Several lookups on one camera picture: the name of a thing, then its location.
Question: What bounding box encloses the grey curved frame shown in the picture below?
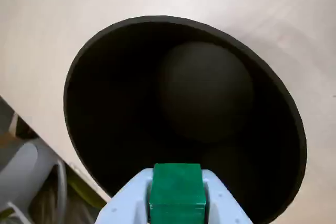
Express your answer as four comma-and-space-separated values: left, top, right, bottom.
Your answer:
0, 138, 68, 224

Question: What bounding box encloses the black round pot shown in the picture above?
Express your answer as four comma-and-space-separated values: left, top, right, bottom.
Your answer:
62, 15, 308, 224

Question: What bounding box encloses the green block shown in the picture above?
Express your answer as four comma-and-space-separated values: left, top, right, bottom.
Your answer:
147, 163, 206, 224

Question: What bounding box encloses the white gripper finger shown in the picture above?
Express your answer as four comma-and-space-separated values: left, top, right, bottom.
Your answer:
96, 167, 155, 224
201, 168, 254, 224

